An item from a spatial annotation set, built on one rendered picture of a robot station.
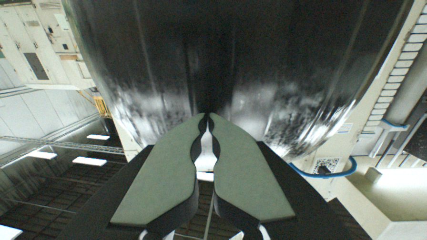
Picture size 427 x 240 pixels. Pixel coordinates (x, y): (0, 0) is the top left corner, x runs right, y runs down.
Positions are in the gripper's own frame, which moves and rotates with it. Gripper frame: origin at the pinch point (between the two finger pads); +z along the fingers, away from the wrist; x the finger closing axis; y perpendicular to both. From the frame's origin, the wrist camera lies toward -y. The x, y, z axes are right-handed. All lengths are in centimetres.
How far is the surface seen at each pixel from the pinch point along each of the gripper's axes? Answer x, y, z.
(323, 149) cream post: 30.6, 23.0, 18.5
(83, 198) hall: -698, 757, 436
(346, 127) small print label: 34.4, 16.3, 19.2
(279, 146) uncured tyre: 8.0, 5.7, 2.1
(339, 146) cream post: 34.7, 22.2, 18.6
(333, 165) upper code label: 35.4, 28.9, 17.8
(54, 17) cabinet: -317, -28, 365
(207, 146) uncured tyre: -0.2, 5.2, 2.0
